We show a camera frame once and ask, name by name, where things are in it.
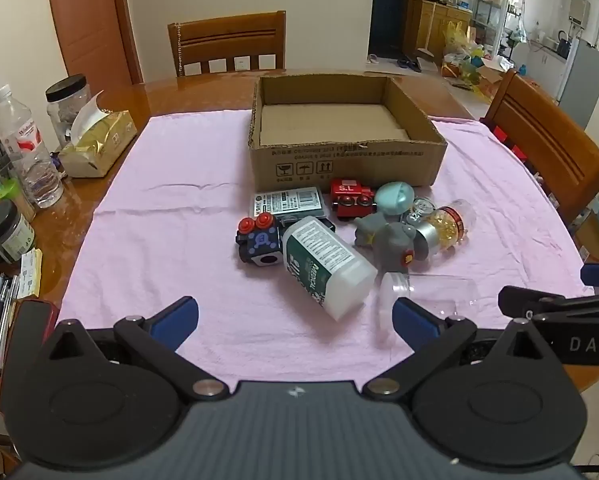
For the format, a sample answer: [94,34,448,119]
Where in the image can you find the dark jar with green label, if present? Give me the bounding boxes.
[0,199,37,265]

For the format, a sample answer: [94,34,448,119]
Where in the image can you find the grey elephant toy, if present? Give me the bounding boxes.
[354,211,429,274]

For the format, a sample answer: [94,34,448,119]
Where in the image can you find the clear jar with black lid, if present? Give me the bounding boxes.
[46,74,92,151]

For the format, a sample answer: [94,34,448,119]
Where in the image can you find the grey refrigerator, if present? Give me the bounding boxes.
[557,40,599,131]

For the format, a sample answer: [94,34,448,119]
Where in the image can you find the gold tissue pack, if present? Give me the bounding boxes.
[59,91,138,179]

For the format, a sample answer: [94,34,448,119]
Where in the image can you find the wooden chair with grooved back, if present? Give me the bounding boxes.
[479,69,599,226]

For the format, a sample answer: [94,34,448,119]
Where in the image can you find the black cube toy red buttons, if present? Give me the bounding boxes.
[236,212,283,268]

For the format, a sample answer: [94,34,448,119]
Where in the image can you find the pile of yellow bags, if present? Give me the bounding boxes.
[442,20,485,78]

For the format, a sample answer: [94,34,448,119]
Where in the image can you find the cardboard box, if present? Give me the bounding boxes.
[248,74,449,192]
[481,57,516,97]

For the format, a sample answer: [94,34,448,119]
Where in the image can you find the yellow paper booklet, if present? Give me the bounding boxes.
[20,249,44,299]

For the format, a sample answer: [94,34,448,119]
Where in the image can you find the red toy train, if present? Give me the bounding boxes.
[329,178,377,219]

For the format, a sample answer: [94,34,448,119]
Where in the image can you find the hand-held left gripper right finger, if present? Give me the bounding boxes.
[362,297,550,402]

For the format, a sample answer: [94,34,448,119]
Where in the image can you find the black labelled cartridge case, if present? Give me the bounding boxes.
[249,186,336,233]

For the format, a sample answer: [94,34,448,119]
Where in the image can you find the teal egg-shaped toy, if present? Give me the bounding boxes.
[375,181,416,216]

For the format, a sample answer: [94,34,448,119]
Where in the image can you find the white bottle with green label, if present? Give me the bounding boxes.
[280,216,379,322]

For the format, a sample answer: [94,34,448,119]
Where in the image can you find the broom with dustpan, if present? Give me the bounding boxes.
[416,10,438,62]

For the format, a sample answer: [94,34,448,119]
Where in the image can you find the dark flat object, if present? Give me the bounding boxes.
[9,300,60,361]

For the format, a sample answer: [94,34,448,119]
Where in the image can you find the wooden cabinet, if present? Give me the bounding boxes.
[412,0,475,58]

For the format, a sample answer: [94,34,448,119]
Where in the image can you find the cardboard box on floor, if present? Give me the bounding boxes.
[481,57,516,97]

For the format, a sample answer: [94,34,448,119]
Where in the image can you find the metal shelf rack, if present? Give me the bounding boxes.
[472,0,513,51]

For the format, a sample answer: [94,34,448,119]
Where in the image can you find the clear plastic water bottle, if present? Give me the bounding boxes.
[0,85,65,209]

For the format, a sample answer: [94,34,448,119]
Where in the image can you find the gold capsule jar silver lid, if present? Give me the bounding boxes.
[414,199,477,257]

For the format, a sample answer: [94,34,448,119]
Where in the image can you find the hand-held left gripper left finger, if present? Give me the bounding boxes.
[42,296,230,403]

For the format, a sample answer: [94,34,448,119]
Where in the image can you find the brown wooden door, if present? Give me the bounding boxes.
[44,0,145,86]

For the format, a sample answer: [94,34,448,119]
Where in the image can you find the wooden chair with slatted back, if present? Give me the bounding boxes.
[168,10,287,78]

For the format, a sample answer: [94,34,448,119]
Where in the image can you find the pink cloth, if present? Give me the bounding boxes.
[59,107,595,376]

